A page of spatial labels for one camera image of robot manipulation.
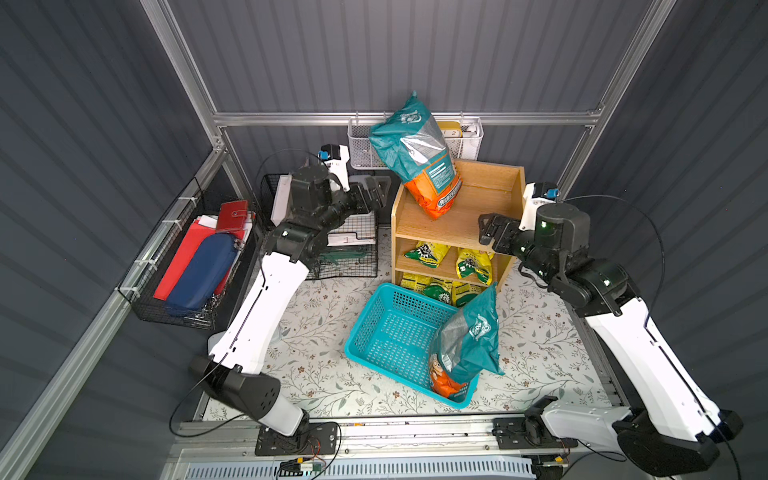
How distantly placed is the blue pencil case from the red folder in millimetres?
14

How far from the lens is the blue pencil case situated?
2.14ft

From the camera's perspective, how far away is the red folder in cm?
68

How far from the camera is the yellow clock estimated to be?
2.90 ft
